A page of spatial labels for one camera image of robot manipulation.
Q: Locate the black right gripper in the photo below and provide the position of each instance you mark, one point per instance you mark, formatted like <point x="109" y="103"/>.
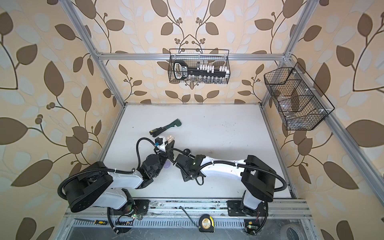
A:
<point x="184" y="176"/>

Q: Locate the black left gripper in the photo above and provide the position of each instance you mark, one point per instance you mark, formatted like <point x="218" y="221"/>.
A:
<point x="169" y="151"/>

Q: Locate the cream earbud charging case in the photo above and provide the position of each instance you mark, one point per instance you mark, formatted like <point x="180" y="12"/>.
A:
<point x="170" y="138"/>

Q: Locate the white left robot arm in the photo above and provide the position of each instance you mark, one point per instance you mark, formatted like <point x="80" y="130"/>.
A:
<point x="99" y="186"/>

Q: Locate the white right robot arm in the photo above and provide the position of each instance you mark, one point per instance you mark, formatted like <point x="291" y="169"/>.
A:
<point x="259" y="179"/>

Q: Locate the black round charging case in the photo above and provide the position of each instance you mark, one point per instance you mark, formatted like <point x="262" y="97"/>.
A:
<point x="187" y="152"/>

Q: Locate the purple earbud charging case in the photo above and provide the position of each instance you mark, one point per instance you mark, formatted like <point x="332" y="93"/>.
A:
<point x="167" y="164"/>

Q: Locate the green black rivet tool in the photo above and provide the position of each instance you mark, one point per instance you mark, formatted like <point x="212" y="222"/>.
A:
<point x="176" y="123"/>

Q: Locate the black yellow screwdriver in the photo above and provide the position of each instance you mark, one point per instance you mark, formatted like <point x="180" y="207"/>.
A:
<point x="156" y="131"/>

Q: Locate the yellow black tape measure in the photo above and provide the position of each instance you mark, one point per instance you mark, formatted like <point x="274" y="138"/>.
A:
<point x="206" y="224"/>

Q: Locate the black socket set holder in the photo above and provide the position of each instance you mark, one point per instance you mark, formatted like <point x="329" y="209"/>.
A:
<point x="201" y="72"/>

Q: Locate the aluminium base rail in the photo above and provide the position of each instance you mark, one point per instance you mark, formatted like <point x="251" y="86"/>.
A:
<point x="186" y="212"/>

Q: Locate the black wire basket with tools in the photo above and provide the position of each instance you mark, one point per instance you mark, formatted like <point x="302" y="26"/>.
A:
<point x="216" y="57"/>

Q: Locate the aluminium frame post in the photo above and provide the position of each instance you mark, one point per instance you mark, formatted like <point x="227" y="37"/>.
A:
<point x="80" y="28"/>

